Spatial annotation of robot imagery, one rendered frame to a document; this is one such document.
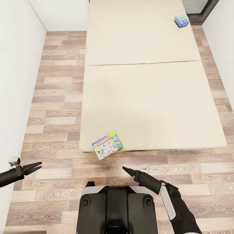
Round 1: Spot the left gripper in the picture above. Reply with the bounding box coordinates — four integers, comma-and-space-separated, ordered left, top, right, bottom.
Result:
0, 162, 42, 188

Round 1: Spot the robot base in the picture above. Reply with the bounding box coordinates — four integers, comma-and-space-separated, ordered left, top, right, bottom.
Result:
76, 181, 158, 234

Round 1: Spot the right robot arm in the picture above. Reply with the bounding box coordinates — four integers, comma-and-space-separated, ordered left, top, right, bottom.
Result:
122, 164, 202, 234

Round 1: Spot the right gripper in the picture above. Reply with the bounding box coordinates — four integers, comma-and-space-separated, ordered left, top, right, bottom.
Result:
122, 166, 154, 189

